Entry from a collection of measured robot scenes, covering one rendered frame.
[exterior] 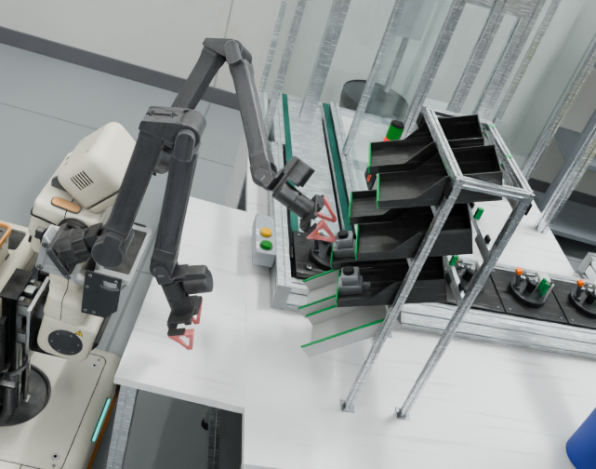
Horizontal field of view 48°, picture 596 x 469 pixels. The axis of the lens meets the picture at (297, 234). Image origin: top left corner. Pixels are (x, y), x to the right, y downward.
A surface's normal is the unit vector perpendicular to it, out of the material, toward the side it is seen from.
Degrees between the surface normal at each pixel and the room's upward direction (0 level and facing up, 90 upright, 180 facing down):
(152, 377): 0
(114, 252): 90
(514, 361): 0
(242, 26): 90
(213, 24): 90
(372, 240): 25
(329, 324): 45
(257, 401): 0
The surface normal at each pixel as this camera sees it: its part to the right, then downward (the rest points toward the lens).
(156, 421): 0.26, -0.77
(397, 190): -0.17, -0.82
